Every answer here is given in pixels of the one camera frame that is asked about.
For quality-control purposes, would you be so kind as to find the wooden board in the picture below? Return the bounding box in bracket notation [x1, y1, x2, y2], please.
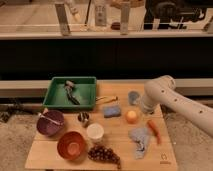
[25, 82, 178, 171]

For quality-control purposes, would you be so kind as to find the brass-handled tool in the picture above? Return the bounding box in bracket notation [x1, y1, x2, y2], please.
[96, 96, 118, 102]

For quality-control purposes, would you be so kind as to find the silver fork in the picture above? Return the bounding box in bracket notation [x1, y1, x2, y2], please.
[38, 113, 63, 126]

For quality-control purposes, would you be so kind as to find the orange bowl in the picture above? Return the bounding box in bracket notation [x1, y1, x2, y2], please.
[57, 131, 86, 160]

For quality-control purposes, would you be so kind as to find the white paper cup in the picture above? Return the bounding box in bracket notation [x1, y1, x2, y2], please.
[86, 123, 104, 142]

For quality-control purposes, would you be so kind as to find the bunch of dark grapes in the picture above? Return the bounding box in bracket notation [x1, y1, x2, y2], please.
[88, 145, 121, 169]

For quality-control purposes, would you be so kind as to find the orange fruit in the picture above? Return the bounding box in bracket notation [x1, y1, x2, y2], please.
[125, 111, 138, 124]

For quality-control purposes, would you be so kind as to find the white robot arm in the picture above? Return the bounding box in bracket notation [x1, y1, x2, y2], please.
[140, 75, 213, 137]

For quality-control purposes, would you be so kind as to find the purple bowl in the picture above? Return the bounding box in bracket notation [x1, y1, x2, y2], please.
[36, 110, 64, 136]

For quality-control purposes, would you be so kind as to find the grey-blue cloth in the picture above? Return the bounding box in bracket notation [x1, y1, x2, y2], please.
[128, 127, 150, 159]

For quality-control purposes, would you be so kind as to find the blue sponge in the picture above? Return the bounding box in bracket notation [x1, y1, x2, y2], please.
[103, 105, 121, 118]

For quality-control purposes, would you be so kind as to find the green plastic tray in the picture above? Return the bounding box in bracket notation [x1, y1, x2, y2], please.
[43, 76, 96, 110]

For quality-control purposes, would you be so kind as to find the black tool in tray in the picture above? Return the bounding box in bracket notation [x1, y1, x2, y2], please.
[64, 80, 80, 105]

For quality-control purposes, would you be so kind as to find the orange carrot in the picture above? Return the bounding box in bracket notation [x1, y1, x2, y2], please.
[147, 120, 162, 144]

